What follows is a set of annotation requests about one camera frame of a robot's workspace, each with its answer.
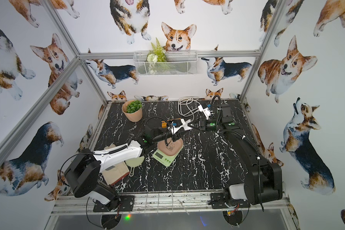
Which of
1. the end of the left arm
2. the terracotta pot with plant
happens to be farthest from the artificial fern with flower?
the end of the left arm

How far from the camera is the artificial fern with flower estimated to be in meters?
0.81

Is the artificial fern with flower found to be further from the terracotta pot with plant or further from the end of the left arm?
the end of the left arm
